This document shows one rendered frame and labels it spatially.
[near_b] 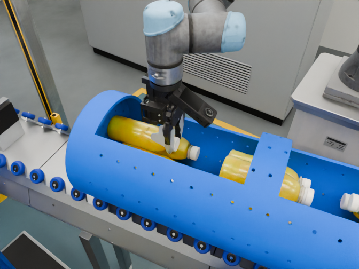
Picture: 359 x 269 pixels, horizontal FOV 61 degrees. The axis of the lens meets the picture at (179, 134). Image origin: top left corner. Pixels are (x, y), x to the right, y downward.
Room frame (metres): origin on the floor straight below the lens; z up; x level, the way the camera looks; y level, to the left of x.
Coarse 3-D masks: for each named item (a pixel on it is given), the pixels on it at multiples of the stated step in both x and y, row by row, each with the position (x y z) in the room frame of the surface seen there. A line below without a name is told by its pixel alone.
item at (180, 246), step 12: (0, 168) 0.63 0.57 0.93; (12, 180) 0.59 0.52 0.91; (24, 180) 0.58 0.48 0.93; (48, 192) 0.54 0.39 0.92; (60, 192) 0.53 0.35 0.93; (72, 204) 0.50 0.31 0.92; (84, 204) 0.49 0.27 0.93; (108, 204) 0.48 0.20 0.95; (96, 216) 0.47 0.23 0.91; (108, 216) 0.46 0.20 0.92; (132, 228) 0.42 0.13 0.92; (156, 228) 0.41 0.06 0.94; (156, 240) 0.39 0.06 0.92; (168, 240) 0.39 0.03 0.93; (180, 240) 0.38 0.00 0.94; (180, 252) 0.36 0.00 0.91; (192, 252) 0.36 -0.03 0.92; (216, 264) 0.33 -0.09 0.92
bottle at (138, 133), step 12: (120, 120) 0.62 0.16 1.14; (132, 120) 0.62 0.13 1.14; (108, 132) 0.60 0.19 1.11; (120, 132) 0.59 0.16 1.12; (132, 132) 0.58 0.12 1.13; (144, 132) 0.57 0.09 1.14; (156, 132) 0.57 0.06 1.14; (132, 144) 0.57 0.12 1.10; (144, 144) 0.55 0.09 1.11; (156, 144) 0.55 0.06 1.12
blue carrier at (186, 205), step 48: (96, 96) 0.60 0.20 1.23; (96, 144) 0.47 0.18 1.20; (192, 144) 0.62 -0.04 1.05; (240, 144) 0.57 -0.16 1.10; (288, 144) 0.45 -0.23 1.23; (96, 192) 0.43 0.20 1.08; (144, 192) 0.38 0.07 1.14; (192, 192) 0.36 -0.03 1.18; (240, 192) 0.34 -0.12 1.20; (336, 192) 0.46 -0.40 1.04; (240, 240) 0.29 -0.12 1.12; (288, 240) 0.27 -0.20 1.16; (336, 240) 0.26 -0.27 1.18
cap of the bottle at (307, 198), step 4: (308, 188) 0.38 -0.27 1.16; (308, 192) 0.37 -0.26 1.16; (312, 192) 0.37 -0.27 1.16; (304, 196) 0.36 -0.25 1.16; (308, 196) 0.36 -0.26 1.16; (312, 196) 0.36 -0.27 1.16; (304, 200) 0.36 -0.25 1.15; (308, 200) 0.36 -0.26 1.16; (312, 200) 0.36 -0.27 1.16; (304, 204) 0.35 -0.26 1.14; (308, 204) 0.35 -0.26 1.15
